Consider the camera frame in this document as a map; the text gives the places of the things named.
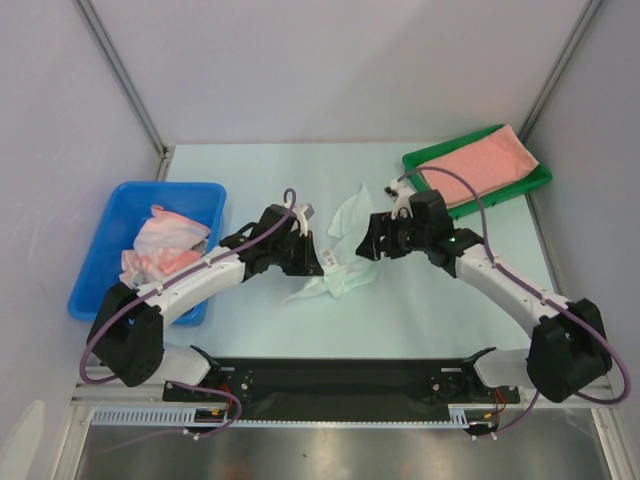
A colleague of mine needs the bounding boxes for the blue plastic bin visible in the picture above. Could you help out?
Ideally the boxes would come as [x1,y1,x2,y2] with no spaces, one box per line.
[68,182,227,322]

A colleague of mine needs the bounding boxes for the light blue towel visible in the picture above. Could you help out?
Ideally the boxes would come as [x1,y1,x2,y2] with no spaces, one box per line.
[284,183,377,303]

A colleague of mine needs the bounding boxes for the aluminium frame rail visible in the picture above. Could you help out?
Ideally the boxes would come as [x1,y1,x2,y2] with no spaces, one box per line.
[70,383,164,406]

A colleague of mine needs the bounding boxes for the pale pink towel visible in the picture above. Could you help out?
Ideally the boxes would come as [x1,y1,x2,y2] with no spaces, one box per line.
[119,205,211,288]

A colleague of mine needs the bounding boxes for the white slotted cable duct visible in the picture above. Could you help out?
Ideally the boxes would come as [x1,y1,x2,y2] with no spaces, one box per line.
[92,407,499,429]

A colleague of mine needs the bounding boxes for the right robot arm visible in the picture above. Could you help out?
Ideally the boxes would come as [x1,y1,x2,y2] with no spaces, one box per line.
[355,185,612,403]

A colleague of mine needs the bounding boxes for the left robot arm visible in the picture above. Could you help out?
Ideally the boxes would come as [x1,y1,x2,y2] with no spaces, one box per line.
[85,204,324,400]

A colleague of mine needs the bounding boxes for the green plastic tray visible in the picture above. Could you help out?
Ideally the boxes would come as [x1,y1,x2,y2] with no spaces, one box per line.
[402,124,552,218]

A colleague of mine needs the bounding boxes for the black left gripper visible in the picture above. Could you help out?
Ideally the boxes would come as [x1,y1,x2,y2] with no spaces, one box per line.
[270,230,323,276]

